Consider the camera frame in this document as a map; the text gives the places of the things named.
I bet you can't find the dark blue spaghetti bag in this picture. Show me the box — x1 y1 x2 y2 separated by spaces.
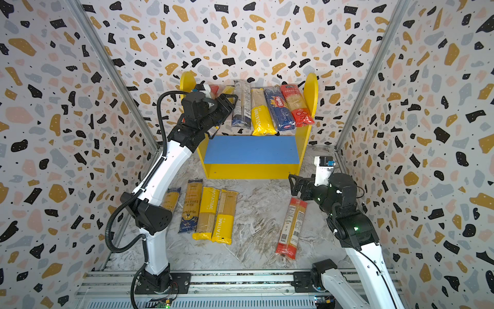
162 187 181 213

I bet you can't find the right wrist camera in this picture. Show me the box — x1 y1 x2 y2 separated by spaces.
314 156 335 186

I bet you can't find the blue Barilla spaghetti bag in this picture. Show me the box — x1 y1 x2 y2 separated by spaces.
263 86 295 131

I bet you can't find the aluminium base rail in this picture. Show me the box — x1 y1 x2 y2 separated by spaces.
73 269 406 309

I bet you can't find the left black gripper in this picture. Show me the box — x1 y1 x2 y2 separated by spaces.
201 95 239 136

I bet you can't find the orange blue spaghetti bag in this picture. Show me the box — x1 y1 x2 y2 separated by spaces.
178 179 203 234

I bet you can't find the red spaghetti bag black label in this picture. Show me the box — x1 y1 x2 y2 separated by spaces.
209 84 220 99

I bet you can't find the yellow shelf with coloured boards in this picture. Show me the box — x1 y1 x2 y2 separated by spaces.
179 71 320 181

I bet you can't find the clear white label spaghetti bag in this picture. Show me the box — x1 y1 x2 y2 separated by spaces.
232 80 252 129

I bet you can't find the yellow Pastatime spaghetti bag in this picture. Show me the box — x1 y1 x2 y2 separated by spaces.
192 187 221 241

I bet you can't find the plain yellow spaghetti bag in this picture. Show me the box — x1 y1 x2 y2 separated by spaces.
221 86 235 95

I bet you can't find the red clear spaghetti bag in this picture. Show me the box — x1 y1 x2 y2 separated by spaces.
275 198 307 260

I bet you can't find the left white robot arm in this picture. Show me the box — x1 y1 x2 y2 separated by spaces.
106 91 238 293

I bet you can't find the red spaghetti bag top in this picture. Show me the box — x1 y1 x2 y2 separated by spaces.
280 84 315 127

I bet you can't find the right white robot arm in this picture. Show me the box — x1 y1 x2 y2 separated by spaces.
288 173 404 308

